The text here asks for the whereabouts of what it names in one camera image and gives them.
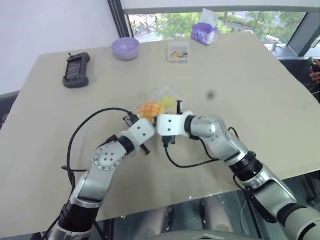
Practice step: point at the pale yellow round snack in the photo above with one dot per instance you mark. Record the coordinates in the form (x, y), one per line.
(168, 102)

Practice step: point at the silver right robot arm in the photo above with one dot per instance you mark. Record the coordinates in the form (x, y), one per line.
(225, 145)

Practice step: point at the beige table cover sheet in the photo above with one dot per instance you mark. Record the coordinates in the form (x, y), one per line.
(237, 75)

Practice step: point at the purple bowl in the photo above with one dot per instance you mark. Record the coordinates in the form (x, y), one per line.
(125, 48)

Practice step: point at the clear box with coloured clips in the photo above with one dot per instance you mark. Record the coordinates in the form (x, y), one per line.
(178, 52)

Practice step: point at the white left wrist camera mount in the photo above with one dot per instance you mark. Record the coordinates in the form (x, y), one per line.
(140, 131)

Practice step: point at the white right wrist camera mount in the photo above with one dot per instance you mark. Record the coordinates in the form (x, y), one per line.
(170, 125)

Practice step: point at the white window blind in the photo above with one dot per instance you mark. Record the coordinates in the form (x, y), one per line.
(212, 7)

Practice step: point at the orange grid-patterned bun snack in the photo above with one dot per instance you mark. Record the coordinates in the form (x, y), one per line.
(150, 108)

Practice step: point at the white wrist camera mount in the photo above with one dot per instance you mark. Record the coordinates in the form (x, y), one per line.
(170, 125)
(140, 131)

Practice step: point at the black handheld controller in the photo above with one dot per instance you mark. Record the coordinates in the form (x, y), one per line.
(75, 71)

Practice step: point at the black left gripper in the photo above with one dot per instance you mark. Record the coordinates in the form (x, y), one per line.
(130, 121)

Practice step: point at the white camera on stand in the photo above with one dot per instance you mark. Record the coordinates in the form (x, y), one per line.
(273, 41)

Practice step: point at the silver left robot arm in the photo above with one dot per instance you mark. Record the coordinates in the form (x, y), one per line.
(95, 182)

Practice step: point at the purple tissue pack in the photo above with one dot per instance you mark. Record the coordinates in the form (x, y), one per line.
(204, 33)

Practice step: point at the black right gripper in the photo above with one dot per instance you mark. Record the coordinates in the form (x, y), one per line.
(168, 141)

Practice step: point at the clear plastic zip bag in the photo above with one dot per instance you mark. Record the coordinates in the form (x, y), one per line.
(155, 96)

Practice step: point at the person's bare hand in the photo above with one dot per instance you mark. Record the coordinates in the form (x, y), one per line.
(315, 76)

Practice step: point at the dark grey window frame post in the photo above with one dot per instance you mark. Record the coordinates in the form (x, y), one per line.
(121, 20)
(301, 27)

